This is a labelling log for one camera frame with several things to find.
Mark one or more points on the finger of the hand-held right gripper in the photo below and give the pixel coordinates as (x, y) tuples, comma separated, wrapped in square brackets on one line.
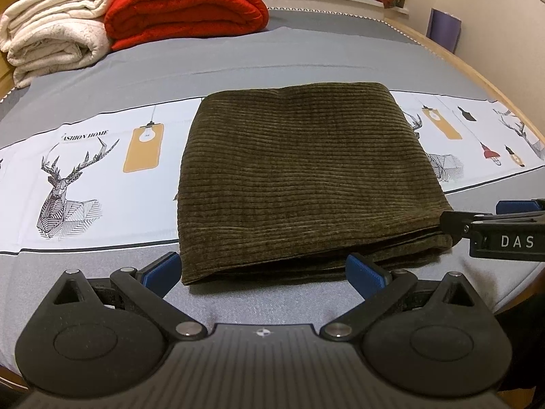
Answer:
[(517, 206), (457, 223)]

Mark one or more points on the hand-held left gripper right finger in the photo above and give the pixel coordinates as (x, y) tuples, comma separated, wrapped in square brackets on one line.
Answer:
[(366, 275)]

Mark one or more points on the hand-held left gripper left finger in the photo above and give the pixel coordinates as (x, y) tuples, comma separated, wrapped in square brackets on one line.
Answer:
[(162, 273)]

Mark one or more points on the purple board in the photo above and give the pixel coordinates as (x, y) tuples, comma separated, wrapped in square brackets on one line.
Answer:
[(445, 30)]

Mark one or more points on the cream folded fleece blanket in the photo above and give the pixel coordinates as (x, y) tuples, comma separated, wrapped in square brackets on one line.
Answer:
[(55, 4), (55, 47)]

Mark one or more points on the beige window ledge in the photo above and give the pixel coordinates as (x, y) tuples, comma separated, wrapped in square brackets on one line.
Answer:
[(323, 2)]

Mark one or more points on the red folded blanket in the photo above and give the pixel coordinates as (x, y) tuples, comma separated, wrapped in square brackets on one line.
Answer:
[(183, 12)]

